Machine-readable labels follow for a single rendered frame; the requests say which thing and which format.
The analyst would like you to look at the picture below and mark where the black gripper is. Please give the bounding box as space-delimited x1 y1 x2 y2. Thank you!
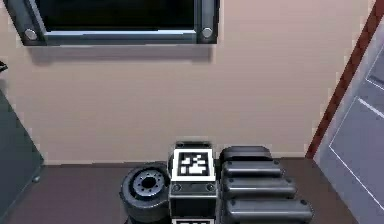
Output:
119 161 172 224

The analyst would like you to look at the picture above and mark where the dark grey cabinet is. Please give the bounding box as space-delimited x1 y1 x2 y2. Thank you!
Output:
0 89 45 216

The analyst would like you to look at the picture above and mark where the grey panelled room door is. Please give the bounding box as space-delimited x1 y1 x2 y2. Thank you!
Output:
313 13 384 224

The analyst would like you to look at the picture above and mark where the black wall television set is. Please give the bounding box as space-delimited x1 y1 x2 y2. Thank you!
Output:
2 0 221 47

